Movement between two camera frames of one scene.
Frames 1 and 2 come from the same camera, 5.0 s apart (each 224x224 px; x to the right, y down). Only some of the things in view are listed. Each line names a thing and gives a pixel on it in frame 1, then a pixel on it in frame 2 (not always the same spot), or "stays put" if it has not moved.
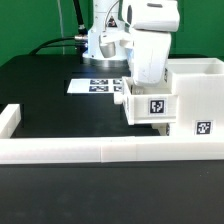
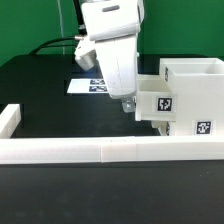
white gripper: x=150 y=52 to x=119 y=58
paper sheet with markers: x=99 y=85 stays put
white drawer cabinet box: x=198 y=83 stays put
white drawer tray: x=150 y=105 stays put
